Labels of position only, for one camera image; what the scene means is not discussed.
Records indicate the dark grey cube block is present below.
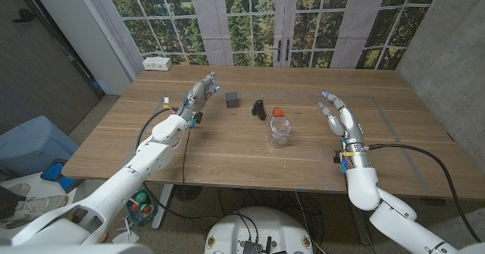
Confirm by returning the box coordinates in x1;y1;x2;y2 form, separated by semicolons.
225;91;239;109

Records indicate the black round vent disc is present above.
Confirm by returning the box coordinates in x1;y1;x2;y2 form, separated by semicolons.
173;184;204;202

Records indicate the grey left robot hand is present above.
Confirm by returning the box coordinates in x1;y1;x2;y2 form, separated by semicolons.
176;71;221;122

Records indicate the printed window forest backdrop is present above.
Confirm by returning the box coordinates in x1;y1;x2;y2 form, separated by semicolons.
81;0;444;71

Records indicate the person dark trouser leg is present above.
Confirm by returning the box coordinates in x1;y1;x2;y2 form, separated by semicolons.
0;185;26;219

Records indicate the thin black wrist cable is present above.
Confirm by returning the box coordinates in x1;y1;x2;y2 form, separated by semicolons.
180;127;195;219

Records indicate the white toy airplane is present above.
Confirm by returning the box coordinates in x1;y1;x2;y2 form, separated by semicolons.
116;215;139;244

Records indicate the clear glass hinged jar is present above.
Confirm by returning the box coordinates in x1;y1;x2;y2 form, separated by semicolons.
264;116;293;149

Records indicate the white floor platform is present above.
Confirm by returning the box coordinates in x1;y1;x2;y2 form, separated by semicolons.
0;172;103;240

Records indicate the grey white sneaker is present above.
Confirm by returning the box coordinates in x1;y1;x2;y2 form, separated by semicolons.
0;195;69;229
5;183;31;198

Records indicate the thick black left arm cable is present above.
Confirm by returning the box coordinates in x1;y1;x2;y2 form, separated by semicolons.
135;107;179;155

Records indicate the blue grey plastic bin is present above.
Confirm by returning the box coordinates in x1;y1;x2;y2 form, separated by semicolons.
0;115;80;177

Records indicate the white round robot torso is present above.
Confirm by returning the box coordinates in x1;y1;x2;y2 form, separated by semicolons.
203;206;314;254

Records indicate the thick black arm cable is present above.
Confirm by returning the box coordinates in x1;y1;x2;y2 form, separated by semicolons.
135;107;179;155
366;143;482;243

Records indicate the black hair claw clip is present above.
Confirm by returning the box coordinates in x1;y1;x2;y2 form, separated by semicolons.
251;99;268;121

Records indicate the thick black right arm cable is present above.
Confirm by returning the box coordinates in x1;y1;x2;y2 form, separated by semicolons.
366;143;482;243

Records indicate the basket of colourful toys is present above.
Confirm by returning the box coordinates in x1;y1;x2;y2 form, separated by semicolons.
126;188;159;227

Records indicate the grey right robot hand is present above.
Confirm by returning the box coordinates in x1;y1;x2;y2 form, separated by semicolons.
317;91;365;146

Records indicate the white table leg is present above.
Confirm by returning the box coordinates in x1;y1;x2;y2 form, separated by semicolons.
152;183;174;230

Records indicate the white power strip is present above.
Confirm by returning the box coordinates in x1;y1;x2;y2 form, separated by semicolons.
142;56;173;72

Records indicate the white robot shoulder bar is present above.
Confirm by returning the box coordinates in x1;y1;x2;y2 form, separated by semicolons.
0;243;152;254

